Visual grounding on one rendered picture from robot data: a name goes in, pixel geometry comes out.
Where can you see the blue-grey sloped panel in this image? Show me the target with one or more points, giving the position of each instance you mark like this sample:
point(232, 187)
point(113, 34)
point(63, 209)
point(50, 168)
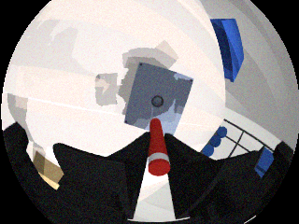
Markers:
point(157, 92)

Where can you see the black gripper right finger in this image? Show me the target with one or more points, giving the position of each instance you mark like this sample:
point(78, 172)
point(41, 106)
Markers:
point(193, 175)

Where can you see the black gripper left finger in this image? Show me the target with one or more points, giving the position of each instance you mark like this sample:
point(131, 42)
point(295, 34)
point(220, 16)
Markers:
point(121, 171)

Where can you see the red peg with grey band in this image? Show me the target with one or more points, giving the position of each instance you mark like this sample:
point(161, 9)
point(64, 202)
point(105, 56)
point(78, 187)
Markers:
point(158, 163)

